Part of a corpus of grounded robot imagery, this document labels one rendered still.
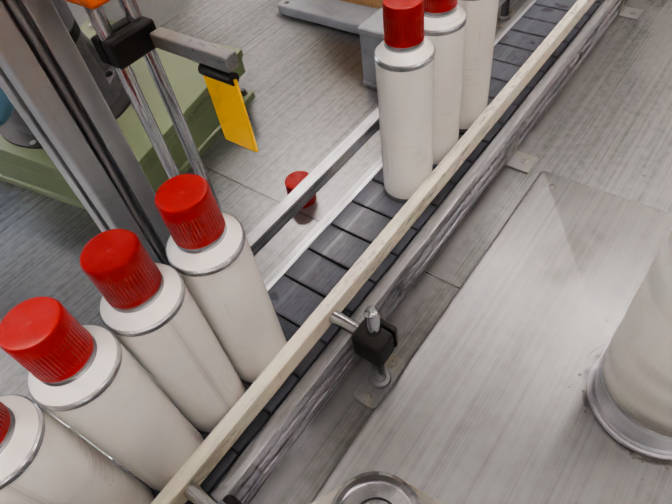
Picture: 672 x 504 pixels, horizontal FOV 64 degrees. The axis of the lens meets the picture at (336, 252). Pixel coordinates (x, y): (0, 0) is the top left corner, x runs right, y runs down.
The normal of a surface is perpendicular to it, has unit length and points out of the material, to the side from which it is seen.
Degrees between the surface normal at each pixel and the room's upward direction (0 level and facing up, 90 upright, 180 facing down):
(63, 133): 90
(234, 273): 90
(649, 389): 89
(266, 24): 0
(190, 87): 4
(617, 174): 0
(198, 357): 90
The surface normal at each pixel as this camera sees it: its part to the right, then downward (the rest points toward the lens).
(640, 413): -0.72, 0.62
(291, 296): -0.12, -0.62
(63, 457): 0.99, -0.04
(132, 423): 0.76, 0.44
